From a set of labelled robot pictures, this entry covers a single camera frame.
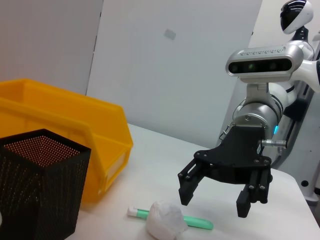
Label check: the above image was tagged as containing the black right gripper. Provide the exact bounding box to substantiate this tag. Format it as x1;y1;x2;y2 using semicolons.
177;126;273;218

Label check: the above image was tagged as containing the white garlic bulb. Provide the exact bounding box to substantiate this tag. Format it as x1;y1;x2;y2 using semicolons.
144;199;189;238

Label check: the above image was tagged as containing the mint green pen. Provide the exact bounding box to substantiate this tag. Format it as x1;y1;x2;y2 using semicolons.
127;206;215;231

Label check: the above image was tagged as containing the black mesh pen holder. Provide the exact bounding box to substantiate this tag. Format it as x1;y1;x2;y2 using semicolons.
0;128;92;240

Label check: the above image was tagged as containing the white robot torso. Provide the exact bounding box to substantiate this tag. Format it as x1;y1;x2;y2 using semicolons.
291;24;320;62

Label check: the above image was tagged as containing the yellow plastic storage bin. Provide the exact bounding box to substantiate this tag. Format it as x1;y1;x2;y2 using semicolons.
0;78;134;205

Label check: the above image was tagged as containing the white robot head black visor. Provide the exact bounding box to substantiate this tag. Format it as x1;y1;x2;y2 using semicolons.
279;0;315;35

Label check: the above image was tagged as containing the right gripper cable with connector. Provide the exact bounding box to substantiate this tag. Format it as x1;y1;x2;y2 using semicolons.
259;138;284;168

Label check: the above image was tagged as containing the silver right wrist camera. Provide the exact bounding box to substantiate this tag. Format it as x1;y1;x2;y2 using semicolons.
226;42;305;98

